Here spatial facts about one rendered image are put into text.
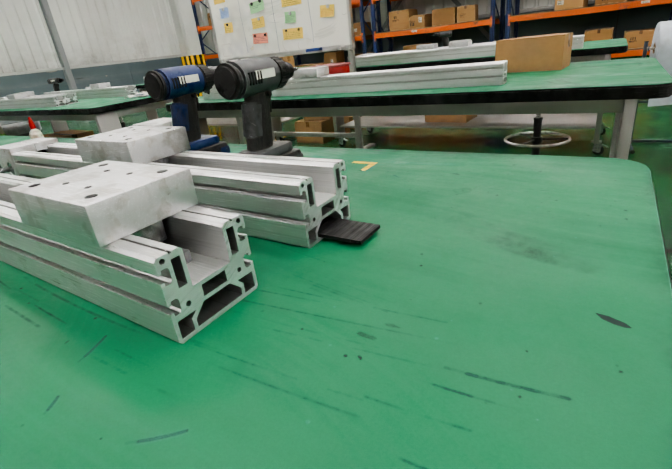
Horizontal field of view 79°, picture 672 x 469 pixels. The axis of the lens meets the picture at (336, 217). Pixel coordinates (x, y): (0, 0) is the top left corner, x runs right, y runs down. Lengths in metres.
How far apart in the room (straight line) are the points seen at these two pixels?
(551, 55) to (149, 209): 2.02
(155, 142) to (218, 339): 0.42
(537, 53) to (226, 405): 2.10
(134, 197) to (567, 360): 0.38
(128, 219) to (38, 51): 12.80
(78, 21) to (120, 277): 13.42
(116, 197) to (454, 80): 1.61
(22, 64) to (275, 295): 12.71
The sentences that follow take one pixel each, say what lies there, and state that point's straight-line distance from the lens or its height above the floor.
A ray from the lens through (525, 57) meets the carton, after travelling 2.27.
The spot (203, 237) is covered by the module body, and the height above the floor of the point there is 0.85.
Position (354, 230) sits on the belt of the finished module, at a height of 0.79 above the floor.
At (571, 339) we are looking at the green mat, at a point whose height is 0.78.
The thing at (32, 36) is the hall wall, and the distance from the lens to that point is 13.21.
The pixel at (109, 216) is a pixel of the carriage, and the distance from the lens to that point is 0.41.
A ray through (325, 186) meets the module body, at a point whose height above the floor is 0.83.
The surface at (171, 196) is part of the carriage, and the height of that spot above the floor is 0.88.
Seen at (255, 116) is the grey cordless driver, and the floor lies 0.91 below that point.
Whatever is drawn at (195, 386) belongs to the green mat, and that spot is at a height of 0.78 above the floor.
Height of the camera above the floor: 1.01
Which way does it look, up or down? 23 degrees down
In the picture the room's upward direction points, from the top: 7 degrees counter-clockwise
